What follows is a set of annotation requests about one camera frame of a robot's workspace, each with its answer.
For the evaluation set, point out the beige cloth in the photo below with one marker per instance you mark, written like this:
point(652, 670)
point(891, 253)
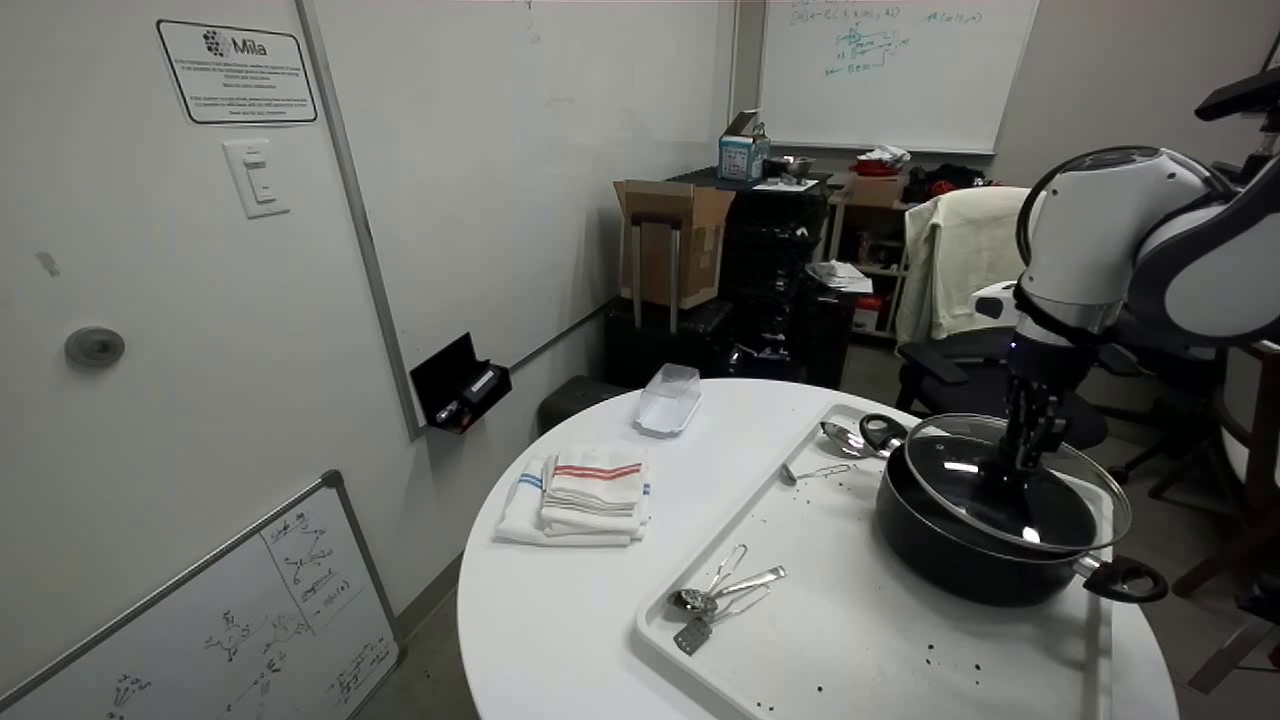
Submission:
point(965, 253)

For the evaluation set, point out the black cabinet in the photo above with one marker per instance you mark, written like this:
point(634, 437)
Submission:
point(777, 267)

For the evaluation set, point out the black office chair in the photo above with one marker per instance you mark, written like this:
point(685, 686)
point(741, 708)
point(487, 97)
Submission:
point(955, 372)

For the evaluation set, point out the white wall sign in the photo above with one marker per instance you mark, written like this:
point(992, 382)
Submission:
point(236, 69)

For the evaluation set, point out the wooden shelf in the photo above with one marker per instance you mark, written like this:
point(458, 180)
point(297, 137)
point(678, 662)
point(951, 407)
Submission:
point(865, 226)

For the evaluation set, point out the glass lid with black knob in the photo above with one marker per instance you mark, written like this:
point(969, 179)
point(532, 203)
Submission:
point(961, 463)

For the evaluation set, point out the small whiteboard with writing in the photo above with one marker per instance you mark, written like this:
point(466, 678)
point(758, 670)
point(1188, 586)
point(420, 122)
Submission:
point(242, 625)

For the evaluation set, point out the black case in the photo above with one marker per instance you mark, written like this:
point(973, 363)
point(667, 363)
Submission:
point(660, 346)

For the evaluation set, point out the black eraser holder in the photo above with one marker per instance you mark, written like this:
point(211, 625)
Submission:
point(463, 382)

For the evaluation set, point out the whiteboard with green writing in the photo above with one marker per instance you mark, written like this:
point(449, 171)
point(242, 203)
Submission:
point(892, 67)

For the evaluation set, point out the white light switch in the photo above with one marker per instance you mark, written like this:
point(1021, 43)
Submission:
point(254, 179)

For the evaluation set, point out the blue tissue box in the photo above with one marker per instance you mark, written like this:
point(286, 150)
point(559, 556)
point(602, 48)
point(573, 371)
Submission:
point(741, 159)

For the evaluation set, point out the brown cardboard box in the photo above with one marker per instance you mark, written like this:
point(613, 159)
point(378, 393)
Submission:
point(675, 242)

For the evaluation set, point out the round grey wall bumper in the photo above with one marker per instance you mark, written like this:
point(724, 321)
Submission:
point(93, 346)

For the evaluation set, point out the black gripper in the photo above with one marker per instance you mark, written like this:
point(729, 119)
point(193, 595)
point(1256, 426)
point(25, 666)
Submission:
point(1033, 423)

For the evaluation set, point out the clear plastic container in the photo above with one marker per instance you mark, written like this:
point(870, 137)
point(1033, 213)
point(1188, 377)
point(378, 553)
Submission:
point(667, 398)

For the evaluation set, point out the folded towel with red stripes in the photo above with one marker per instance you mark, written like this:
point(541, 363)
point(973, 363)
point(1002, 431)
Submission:
point(595, 487)

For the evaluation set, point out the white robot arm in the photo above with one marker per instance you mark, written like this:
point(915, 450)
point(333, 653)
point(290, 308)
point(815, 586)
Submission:
point(1107, 226)

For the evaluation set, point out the folded towel with blue stripe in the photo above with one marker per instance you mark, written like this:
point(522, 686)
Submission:
point(522, 513)

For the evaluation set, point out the white plastic tray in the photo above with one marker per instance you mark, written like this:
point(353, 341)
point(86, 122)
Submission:
point(855, 625)

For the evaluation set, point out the large wall whiteboard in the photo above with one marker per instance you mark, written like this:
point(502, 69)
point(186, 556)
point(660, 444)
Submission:
point(532, 162)

